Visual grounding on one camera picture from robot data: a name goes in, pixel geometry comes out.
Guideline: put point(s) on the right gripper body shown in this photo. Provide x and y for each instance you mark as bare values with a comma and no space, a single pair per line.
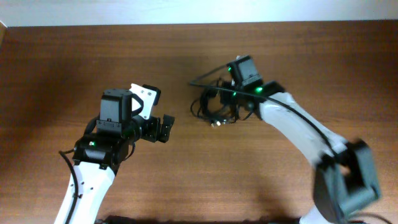
224,97

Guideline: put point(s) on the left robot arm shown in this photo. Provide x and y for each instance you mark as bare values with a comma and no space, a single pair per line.
108,140

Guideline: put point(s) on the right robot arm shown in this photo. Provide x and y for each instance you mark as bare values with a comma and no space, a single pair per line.
345,175

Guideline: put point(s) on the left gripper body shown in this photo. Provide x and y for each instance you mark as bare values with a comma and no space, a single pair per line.
154,128

